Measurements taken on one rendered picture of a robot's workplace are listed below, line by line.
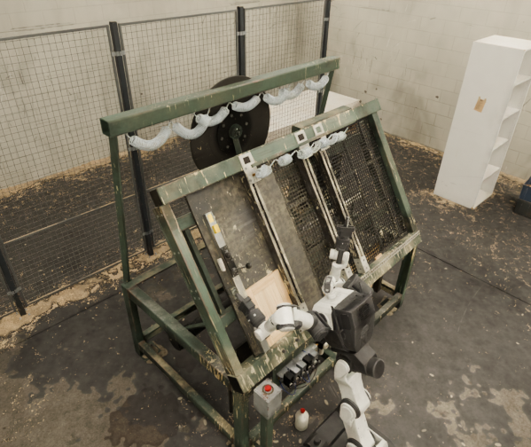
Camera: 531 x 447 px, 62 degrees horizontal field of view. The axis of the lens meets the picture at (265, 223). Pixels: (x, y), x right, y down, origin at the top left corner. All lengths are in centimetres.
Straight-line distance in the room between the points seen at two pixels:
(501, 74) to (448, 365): 340
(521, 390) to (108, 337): 357
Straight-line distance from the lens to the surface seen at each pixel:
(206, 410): 353
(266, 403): 266
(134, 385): 398
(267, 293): 289
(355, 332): 252
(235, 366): 275
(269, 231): 286
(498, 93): 603
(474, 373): 433
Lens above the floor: 312
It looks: 34 degrees down
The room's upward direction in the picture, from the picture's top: 1 degrees clockwise
